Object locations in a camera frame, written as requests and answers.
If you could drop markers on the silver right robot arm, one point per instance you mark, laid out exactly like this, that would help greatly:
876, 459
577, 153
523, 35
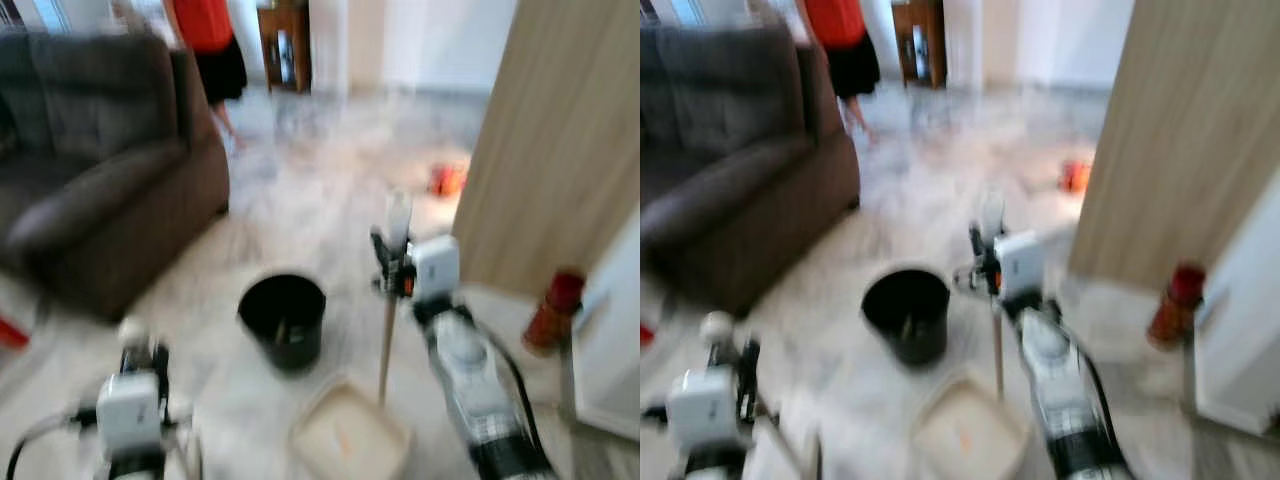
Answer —
1070, 390
475, 390

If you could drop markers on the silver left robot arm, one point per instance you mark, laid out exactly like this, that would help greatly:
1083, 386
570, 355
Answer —
712, 468
135, 468

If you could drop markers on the orange red floor object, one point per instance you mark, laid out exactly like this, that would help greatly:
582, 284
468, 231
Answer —
447, 180
1076, 176

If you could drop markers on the small red object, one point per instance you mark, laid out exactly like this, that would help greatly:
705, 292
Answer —
646, 335
12, 333

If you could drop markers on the person in red shirt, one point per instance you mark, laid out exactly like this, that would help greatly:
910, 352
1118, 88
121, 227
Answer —
840, 28
205, 30

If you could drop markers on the dark brown sofa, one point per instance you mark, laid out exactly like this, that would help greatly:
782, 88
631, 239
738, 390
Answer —
740, 165
100, 170

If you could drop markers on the red cylinder canister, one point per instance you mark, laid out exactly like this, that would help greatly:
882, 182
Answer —
1177, 305
552, 310

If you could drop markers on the small dark wooden cabinet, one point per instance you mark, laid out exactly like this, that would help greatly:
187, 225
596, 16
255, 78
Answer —
285, 45
917, 42

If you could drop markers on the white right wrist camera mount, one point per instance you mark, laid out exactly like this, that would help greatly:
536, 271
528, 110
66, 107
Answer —
1020, 265
436, 270

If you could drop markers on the black bucket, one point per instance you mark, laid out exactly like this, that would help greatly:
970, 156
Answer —
282, 320
906, 315

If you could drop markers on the light wood panel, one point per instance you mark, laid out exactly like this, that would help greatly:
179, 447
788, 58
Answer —
1170, 135
550, 140

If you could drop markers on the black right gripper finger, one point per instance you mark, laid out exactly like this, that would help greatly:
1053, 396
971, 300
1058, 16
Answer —
159, 365
749, 365

